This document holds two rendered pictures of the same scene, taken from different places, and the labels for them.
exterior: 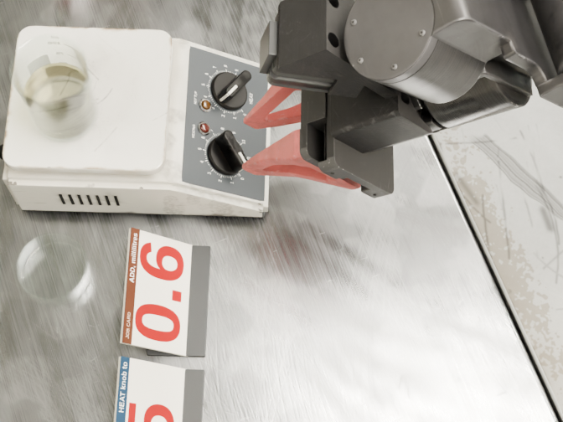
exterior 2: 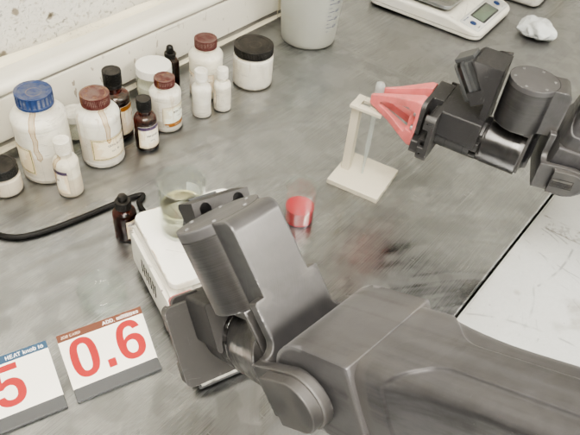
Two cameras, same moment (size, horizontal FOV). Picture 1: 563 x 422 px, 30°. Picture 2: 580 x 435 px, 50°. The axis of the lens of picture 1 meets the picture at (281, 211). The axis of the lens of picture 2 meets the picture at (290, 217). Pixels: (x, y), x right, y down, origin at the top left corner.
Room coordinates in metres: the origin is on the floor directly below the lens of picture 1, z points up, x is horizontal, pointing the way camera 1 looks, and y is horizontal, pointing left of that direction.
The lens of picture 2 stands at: (0.18, -0.32, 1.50)
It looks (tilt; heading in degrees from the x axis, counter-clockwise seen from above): 44 degrees down; 59
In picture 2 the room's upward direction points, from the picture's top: 7 degrees clockwise
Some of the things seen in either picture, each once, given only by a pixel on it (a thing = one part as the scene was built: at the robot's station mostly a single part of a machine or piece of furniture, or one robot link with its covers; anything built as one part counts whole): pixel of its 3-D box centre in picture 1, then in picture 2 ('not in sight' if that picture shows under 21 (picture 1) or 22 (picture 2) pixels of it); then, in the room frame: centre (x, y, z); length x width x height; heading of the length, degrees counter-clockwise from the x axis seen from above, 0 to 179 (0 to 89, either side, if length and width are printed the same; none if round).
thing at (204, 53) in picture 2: not in sight; (205, 65); (0.51, 0.54, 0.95); 0.06 x 0.06 x 0.10
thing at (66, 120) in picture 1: (60, 92); (181, 204); (0.34, 0.16, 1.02); 0.06 x 0.05 x 0.08; 68
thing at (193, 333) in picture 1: (167, 292); (110, 352); (0.23, 0.08, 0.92); 0.09 x 0.06 x 0.04; 2
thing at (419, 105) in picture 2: not in sight; (406, 105); (0.67, 0.22, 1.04); 0.09 x 0.07 x 0.07; 123
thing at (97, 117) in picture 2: not in sight; (98, 125); (0.31, 0.43, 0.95); 0.06 x 0.06 x 0.11
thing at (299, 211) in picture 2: not in sight; (300, 202); (0.52, 0.21, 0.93); 0.04 x 0.04 x 0.06
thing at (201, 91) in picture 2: not in sight; (201, 91); (0.48, 0.48, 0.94); 0.03 x 0.03 x 0.08
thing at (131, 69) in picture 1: (90, 98); (201, 235); (0.35, 0.15, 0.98); 0.12 x 0.12 x 0.01; 2
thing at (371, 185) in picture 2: not in sight; (369, 143); (0.64, 0.25, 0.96); 0.08 x 0.08 x 0.13; 33
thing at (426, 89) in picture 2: not in sight; (404, 109); (0.66, 0.21, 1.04); 0.09 x 0.07 x 0.07; 123
